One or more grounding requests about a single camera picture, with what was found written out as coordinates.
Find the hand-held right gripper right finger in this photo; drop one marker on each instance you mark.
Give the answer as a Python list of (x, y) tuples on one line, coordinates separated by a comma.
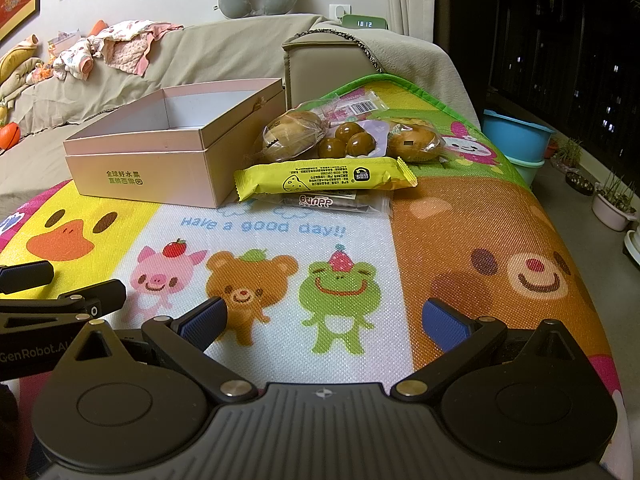
[(442, 324)]

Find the green digital clock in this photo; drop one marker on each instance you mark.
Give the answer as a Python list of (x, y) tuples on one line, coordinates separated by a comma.
[(362, 23)]

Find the teal plastic basin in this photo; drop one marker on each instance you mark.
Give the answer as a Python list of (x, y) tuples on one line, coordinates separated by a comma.
[(527, 172)]

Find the blue plastic basin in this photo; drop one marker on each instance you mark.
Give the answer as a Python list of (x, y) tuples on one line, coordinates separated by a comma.
[(515, 135)]

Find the pink floral clothes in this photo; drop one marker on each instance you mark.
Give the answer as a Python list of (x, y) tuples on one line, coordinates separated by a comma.
[(125, 45)]

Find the clear packet with brown bar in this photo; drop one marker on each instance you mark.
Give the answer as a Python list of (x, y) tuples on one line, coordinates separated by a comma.
[(325, 203)]

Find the colourful cartoon play mat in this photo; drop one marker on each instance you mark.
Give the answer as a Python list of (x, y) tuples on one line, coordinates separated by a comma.
[(450, 220)]

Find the small dark plant pot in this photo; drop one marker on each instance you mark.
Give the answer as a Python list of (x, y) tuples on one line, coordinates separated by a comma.
[(580, 183)]

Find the brown eggs tray packet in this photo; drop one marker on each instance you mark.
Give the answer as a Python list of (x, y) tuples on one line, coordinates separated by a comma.
[(352, 141)]

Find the potted green plant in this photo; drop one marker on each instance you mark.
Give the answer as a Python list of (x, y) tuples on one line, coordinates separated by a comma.
[(567, 152)]

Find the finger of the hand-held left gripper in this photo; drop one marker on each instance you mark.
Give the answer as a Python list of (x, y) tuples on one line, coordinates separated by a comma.
[(100, 297), (25, 276)]

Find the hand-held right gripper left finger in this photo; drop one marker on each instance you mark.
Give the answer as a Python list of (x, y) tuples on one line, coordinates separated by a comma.
[(205, 324)]

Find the white plant pot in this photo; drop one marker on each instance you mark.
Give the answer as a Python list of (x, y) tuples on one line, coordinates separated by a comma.
[(612, 212)]

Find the yellow plush toy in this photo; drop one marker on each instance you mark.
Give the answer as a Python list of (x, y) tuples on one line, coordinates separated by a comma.
[(17, 62)]

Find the white wall outlet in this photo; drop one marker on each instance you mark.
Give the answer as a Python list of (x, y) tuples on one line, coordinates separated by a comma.
[(337, 10)]

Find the bun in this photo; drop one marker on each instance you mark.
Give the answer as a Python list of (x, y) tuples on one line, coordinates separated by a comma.
[(412, 142), (290, 132)]

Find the dark balcony window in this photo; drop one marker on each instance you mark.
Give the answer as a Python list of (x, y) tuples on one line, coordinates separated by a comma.
[(550, 35)]

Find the pink cardboard box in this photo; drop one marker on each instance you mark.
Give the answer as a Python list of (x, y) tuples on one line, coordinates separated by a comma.
[(145, 172)]

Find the orange toy ball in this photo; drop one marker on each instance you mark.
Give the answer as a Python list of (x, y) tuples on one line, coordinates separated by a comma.
[(9, 136)]

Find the yellow snack bar packet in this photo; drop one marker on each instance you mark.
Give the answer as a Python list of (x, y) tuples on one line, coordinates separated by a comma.
[(325, 176)]

